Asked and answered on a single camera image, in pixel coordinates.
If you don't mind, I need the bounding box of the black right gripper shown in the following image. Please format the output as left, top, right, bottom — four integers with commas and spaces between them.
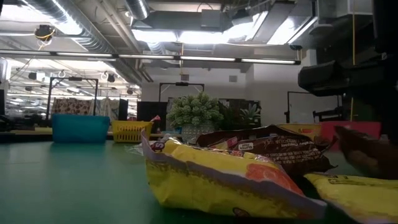
297, 57, 398, 144

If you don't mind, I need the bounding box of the brown chocolate bar wrapper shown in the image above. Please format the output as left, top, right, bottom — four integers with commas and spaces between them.
195, 124, 338, 179
333, 125, 398, 180

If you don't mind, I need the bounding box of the clear wrapped teal candy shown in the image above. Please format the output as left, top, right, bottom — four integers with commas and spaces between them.
129, 143, 149, 156

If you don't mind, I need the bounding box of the red plastic bin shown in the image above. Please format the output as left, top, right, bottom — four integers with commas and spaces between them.
320, 120, 382, 147

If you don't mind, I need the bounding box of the white board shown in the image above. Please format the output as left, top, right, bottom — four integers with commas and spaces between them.
286, 91, 342, 124

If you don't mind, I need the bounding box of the yellow Sour Patch Kids pack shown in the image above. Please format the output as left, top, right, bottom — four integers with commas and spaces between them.
303, 172, 398, 224

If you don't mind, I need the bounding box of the pale yellow plastic bin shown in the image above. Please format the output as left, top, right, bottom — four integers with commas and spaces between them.
275, 123, 323, 141

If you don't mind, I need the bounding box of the small succulent in black pot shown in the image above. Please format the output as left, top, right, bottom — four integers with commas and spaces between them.
238, 103, 262, 128

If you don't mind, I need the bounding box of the yellow purple Sour Patch pack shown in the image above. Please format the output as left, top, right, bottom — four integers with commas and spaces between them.
140, 129, 328, 220

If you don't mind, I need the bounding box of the pale green potted succulent bush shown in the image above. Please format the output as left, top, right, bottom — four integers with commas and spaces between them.
166, 91, 225, 144

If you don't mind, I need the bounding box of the black panel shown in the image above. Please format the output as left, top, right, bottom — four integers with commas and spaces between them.
136, 101, 169, 133

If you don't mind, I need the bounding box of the yellow mesh basket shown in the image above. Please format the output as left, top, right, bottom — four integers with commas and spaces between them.
111, 120, 154, 144

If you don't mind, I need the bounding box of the long LED light bar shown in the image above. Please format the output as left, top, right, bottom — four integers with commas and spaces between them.
0, 49, 302, 66

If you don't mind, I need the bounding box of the blue plastic bin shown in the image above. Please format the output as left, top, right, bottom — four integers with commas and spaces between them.
51, 113, 111, 144

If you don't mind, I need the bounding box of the patterned cloth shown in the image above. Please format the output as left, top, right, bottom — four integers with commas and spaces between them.
51, 97, 96, 116

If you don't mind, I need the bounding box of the yellow-orange hanging cable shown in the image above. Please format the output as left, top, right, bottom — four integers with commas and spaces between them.
349, 12, 357, 123

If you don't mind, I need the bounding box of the black rig frame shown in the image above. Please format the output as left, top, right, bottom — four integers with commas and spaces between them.
45, 76, 100, 121
158, 82, 206, 103

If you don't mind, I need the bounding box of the black hanging cable reel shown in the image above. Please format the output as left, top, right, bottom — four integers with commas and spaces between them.
33, 24, 56, 42

